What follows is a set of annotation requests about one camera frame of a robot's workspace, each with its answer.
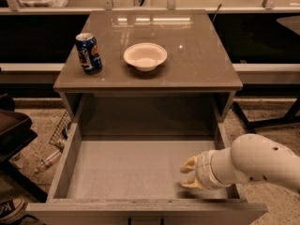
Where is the clear plastic bottle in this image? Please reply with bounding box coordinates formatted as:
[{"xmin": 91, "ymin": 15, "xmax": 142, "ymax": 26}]
[{"xmin": 35, "ymin": 150, "xmax": 62, "ymax": 173}]

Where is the wire mesh basket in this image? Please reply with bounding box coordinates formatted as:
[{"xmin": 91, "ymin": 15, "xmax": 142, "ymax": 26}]
[{"xmin": 50, "ymin": 112, "xmax": 71, "ymax": 150}]

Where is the grey drawer cabinet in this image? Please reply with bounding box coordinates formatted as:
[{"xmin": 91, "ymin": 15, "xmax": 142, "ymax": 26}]
[{"xmin": 54, "ymin": 10, "xmax": 242, "ymax": 137}]

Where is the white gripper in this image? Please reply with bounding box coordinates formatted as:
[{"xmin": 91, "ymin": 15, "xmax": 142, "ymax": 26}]
[{"xmin": 180, "ymin": 150, "xmax": 228, "ymax": 190}]

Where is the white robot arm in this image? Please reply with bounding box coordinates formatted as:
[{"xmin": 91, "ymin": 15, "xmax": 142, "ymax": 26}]
[{"xmin": 180, "ymin": 134, "xmax": 300, "ymax": 192}]

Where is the white paper bowl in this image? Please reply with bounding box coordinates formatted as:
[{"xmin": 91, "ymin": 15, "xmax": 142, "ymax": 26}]
[{"xmin": 123, "ymin": 43, "xmax": 168, "ymax": 71}]

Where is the grey top drawer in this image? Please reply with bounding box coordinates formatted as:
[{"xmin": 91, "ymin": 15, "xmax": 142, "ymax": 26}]
[{"xmin": 25, "ymin": 92, "xmax": 268, "ymax": 225}]

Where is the black sneaker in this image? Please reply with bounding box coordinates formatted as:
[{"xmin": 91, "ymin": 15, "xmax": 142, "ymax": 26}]
[{"xmin": 0, "ymin": 198, "xmax": 25, "ymax": 222}]

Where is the blue pepsi can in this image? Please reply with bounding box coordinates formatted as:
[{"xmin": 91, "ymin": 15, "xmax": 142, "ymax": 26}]
[{"xmin": 75, "ymin": 33, "xmax": 102, "ymax": 74}]

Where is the black stand base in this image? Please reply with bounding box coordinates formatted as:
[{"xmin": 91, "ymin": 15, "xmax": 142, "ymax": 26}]
[{"xmin": 232, "ymin": 97, "xmax": 300, "ymax": 133}]

